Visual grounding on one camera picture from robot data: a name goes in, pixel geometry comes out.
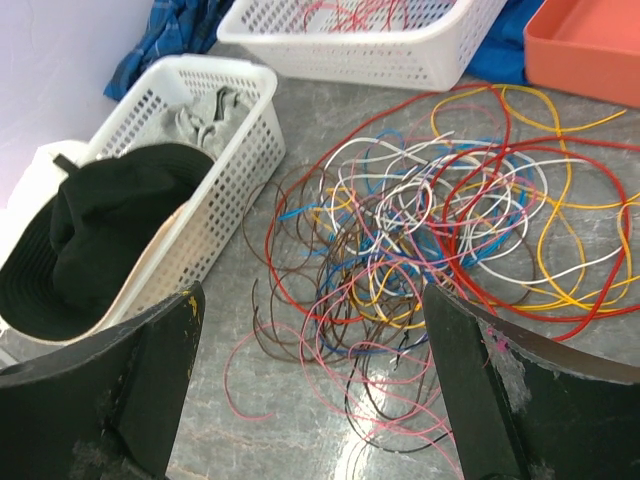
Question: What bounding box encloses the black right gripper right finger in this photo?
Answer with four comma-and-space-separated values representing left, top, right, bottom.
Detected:
423, 285, 639, 479

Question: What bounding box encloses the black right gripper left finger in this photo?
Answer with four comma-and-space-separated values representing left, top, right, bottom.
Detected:
1, 282, 205, 479

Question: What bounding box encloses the pink cable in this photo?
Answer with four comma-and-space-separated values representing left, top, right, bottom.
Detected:
222, 94, 466, 480

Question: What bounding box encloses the blue cable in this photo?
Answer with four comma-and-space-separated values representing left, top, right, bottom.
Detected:
277, 128, 531, 359

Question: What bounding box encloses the black hat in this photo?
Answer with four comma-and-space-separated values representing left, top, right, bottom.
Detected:
1, 143, 214, 342

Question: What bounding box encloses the white cloth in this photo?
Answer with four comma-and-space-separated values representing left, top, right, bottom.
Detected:
7, 140, 88, 211

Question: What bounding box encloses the grey cloth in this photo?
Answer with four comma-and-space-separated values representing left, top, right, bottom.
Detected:
159, 86, 253, 160

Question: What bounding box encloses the small white plastic basket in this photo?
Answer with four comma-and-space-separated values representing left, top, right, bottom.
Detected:
1, 55, 285, 345

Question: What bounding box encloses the orange plastic tray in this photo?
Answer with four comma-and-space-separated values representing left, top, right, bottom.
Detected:
524, 0, 639, 108

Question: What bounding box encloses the large white plastic basket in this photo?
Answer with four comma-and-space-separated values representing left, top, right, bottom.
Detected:
217, 0, 505, 92

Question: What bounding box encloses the blue plaid cloth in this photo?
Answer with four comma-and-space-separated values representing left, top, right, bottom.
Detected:
103, 0, 234, 101

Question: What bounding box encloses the white cable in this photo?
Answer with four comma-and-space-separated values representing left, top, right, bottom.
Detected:
322, 130, 626, 286

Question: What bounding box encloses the yellow cable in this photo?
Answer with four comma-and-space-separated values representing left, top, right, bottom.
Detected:
309, 83, 640, 331

